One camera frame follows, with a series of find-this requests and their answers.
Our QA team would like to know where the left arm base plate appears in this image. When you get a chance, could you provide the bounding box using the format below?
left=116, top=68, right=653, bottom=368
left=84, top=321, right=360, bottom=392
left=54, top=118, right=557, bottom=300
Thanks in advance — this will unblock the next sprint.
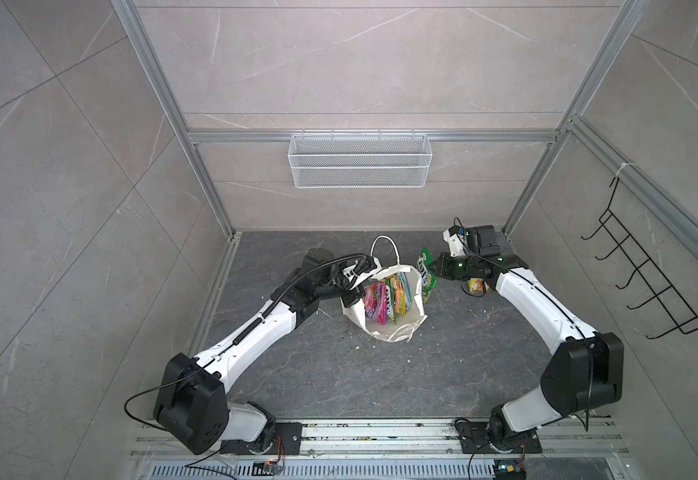
left=220, top=422, right=304, bottom=456

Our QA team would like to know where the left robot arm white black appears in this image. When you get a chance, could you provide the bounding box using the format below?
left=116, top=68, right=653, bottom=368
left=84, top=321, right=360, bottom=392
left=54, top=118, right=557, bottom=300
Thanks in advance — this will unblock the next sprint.
left=153, top=248, right=381, bottom=455

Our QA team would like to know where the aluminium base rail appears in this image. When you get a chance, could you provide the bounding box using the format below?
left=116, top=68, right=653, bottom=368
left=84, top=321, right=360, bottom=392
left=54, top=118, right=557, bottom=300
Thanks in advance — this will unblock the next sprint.
left=120, top=417, right=641, bottom=479

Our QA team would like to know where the pink purple snack packet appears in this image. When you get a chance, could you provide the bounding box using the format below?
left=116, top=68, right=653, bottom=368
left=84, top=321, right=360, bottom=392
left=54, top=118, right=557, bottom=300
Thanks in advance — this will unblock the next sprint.
left=363, top=282, right=388, bottom=325

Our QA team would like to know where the black wire hook rack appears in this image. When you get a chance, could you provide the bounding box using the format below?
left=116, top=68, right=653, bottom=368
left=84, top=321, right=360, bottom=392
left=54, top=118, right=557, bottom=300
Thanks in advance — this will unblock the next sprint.
left=580, top=178, right=698, bottom=340

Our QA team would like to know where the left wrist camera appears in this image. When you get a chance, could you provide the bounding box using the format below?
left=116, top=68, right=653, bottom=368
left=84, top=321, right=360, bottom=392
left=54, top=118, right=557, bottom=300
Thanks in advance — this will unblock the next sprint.
left=344, top=256, right=381, bottom=289

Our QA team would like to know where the orange yellow snack packet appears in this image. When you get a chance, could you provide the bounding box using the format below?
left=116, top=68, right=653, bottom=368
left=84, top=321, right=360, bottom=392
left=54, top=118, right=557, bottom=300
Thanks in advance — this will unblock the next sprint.
left=384, top=273, right=412, bottom=322

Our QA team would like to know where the white wire mesh basket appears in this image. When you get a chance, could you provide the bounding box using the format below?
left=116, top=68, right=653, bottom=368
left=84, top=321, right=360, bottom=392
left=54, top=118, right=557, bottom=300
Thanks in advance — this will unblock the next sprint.
left=288, top=133, right=433, bottom=189

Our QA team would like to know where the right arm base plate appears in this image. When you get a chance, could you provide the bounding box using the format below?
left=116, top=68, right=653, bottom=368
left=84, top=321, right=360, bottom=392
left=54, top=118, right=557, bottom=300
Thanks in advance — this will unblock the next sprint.
left=453, top=418, right=542, bottom=455

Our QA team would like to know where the white floral paper bag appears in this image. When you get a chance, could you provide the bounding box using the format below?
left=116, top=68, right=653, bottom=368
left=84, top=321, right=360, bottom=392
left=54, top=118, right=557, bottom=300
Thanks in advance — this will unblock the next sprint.
left=341, top=235, right=427, bottom=343

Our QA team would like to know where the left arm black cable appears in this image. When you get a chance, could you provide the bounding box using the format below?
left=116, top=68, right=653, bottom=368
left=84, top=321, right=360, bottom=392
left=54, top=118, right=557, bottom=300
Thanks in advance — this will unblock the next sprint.
left=270, top=252, right=374, bottom=313

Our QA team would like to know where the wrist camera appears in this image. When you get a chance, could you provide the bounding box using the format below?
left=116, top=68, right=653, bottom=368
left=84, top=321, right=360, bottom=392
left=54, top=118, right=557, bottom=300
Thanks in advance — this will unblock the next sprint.
left=344, top=256, right=381, bottom=289
left=443, top=225, right=468, bottom=257

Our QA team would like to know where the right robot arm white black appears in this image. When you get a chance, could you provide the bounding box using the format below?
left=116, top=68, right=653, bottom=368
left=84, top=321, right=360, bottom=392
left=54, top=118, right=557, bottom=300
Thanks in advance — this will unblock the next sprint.
left=433, top=219, right=624, bottom=452

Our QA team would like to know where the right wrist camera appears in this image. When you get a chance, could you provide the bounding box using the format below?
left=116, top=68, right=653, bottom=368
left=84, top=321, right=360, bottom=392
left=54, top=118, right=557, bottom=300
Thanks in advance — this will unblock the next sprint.
left=443, top=225, right=468, bottom=257

